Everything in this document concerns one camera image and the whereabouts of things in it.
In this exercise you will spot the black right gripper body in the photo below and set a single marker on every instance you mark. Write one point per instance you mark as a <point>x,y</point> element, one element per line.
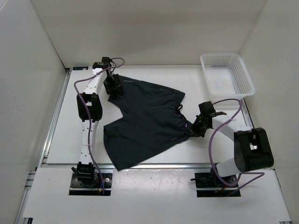
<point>198,128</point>

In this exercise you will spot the dark navy shorts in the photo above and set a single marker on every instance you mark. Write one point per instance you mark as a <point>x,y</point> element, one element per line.
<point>151,123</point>

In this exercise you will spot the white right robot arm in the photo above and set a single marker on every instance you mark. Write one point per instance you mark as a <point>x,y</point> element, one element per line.
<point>252,150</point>

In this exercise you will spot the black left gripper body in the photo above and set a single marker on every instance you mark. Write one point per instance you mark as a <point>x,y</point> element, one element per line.
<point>111,81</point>

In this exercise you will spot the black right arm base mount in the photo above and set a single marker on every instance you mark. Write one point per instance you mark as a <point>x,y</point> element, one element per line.
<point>208,185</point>

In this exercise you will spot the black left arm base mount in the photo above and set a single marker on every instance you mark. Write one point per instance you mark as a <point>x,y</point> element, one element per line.
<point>87,181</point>

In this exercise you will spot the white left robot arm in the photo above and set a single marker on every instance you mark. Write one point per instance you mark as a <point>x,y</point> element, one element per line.
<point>90,112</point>

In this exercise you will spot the white plastic mesh basket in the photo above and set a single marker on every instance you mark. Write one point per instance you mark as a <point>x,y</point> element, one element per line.
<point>226,75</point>

